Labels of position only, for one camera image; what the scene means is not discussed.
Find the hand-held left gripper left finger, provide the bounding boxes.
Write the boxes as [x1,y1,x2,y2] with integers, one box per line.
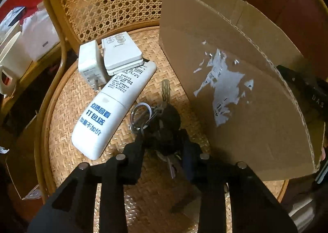
[27,133,149,233]

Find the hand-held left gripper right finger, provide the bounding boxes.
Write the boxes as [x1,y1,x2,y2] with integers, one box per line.
[179,130,298,233]

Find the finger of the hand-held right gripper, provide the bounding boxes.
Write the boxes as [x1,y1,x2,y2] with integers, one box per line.
[277,65,328,118]

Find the bunch of keys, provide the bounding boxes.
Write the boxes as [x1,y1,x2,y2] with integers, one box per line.
[129,79,185,179]

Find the long white remote control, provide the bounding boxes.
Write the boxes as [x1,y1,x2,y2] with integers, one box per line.
[71,62,157,160]

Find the cardboard box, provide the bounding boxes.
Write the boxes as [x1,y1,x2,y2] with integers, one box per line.
[158,0,325,182]

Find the small white remote control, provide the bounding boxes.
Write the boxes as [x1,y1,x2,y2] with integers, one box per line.
[101,31,144,76]

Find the white power adapter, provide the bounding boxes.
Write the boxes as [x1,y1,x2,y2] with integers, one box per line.
[78,40,107,92]

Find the person's right hand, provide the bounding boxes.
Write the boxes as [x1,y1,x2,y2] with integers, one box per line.
[320,143,328,163]

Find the brown cardboard carton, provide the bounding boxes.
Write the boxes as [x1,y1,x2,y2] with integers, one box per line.
[0,112,47,200]

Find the wooden side table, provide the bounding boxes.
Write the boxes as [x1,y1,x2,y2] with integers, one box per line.
[18,41,67,82]

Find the cream ceramic mug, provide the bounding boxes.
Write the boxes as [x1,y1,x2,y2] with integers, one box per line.
[0,32,33,98]

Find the white tissue box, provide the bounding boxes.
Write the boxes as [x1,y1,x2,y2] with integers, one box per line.
[22,9,60,62]

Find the blue white patterned box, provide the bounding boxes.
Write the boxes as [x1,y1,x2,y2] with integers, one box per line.
[5,6,26,24]

